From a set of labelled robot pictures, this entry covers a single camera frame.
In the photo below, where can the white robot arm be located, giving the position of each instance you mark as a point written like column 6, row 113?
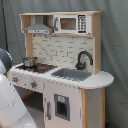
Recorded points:
column 13, row 113

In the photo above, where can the white wooden toy kitchen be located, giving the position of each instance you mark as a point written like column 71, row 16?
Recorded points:
column 61, row 50

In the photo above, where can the black toy faucet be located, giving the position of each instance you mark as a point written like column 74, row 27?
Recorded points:
column 82, row 57

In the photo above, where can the grey toy sink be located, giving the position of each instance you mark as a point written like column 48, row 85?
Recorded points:
column 72, row 74

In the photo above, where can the black toy stovetop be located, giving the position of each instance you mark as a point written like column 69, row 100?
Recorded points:
column 39, row 68

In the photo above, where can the small metal pot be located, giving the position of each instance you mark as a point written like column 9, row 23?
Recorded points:
column 29, row 61

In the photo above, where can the right red stove knob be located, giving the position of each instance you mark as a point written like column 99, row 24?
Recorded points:
column 33, row 84

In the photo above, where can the red stove knob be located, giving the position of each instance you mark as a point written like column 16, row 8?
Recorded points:
column 15, row 79
column 33, row 84

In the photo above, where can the white cabinet door with dispenser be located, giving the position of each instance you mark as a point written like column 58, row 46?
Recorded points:
column 62, row 106

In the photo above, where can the white toy microwave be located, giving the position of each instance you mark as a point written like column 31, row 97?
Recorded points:
column 74, row 24

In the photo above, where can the grey range hood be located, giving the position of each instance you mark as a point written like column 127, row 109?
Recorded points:
column 38, row 27

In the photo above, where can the left red stove knob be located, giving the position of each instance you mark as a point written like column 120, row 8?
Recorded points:
column 15, row 79

